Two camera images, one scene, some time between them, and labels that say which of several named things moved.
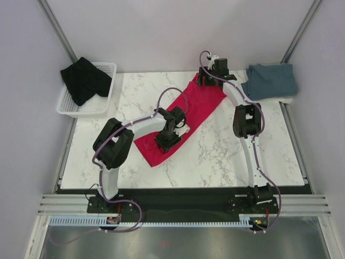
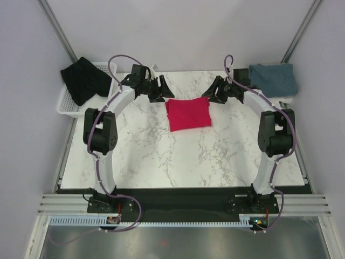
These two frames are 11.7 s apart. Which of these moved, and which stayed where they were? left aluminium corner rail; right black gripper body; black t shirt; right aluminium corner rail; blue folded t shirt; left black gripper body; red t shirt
Moved: right black gripper body; red t shirt; left black gripper body
Stayed: black t shirt; left aluminium corner rail; blue folded t shirt; right aluminium corner rail
